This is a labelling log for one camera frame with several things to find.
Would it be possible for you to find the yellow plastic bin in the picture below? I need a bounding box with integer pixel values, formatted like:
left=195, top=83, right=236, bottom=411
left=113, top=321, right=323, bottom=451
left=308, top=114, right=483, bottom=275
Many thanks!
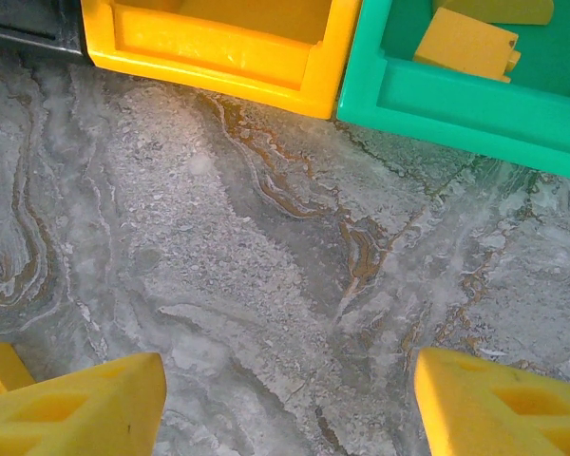
left=79, top=0, right=363, bottom=121

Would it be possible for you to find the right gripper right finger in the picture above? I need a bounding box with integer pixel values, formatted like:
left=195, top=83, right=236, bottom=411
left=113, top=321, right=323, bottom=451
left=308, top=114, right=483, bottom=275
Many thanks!
left=413, top=346, right=570, bottom=456

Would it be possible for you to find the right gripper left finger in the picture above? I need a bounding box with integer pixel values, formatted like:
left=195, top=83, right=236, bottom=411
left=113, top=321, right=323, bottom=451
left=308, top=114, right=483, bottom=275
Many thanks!
left=0, top=341, right=168, bottom=456

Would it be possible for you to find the green plastic bin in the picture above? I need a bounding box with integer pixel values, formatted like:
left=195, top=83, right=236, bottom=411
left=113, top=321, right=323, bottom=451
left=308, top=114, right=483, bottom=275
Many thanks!
left=335, top=0, right=570, bottom=184

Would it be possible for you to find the black plastic bin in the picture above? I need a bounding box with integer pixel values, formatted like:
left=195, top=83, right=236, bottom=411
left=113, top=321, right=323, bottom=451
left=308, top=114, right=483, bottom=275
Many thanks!
left=0, top=0, right=92, bottom=66

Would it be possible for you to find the yellow lego brick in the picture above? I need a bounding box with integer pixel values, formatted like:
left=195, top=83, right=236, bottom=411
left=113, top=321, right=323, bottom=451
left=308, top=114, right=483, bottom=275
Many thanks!
left=411, top=6, right=523, bottom=85
left=442, top=0, right=557, bottom=27

